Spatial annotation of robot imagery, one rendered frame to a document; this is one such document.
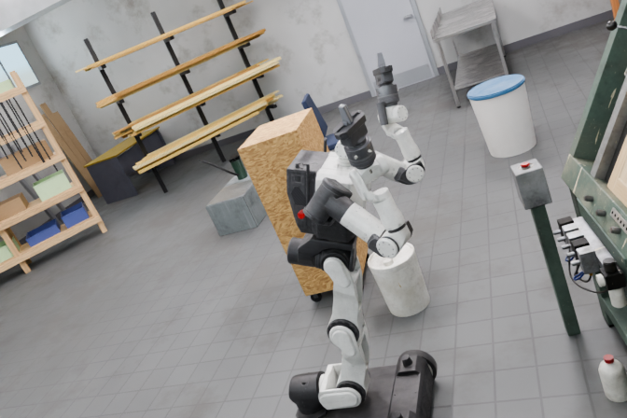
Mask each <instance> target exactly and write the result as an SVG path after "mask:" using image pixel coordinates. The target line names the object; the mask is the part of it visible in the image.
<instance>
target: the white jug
mask: <svg viewBox="0 0 627 418"><path fill-rule="evenodd" d="M598 371H599V374H600V378H601V382H602V385H603V388H604V391H605V395H606V397H607V398H608V399H609V400H611V401H614V402H624V401H627V374H626V370H625V367H624V366H623V365H622V364H621V363H620V362H619V361H618V360H617V359H614V357H613V355H604V360H603V361H602V362H601V363H600V366H599V369H598Z"/></svg>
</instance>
